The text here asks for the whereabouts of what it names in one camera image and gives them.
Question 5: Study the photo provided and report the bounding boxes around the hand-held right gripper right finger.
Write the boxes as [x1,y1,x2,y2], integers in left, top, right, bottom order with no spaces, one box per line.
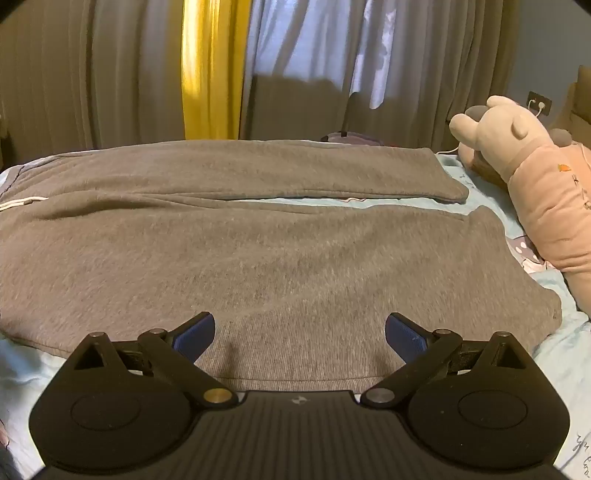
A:
[360,312,532,408]

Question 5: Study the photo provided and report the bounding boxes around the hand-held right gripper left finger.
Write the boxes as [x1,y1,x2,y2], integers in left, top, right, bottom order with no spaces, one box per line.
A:
[69,312,239,409]

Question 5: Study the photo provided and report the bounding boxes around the grey pants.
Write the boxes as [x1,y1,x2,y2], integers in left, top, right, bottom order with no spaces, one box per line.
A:
[0,138,563,393]

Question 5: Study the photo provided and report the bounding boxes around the light blue printed bed sheet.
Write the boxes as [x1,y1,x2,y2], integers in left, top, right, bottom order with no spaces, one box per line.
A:
[0,150,591,480]

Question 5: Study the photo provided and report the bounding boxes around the cream and pink plush toy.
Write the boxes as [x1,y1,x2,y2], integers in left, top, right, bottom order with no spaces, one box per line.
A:
[449,95,591,319]

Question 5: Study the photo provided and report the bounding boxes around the dark purple object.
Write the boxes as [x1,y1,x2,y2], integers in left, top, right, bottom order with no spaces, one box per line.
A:
[321,131,385,147]

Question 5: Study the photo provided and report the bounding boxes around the yellow curtain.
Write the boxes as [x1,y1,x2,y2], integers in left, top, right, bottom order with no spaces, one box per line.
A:
[181,0,253,140]

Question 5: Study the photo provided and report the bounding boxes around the cardboard box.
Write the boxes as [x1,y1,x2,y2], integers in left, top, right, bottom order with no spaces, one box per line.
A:
[551,65,591,145]

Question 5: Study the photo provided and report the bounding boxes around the white sheer curtain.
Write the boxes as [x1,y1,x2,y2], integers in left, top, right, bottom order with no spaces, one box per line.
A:
[240,0,399,110]

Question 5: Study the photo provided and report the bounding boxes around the wall power outlet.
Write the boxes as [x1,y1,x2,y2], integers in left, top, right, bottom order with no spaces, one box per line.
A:
[527,91,553,117]

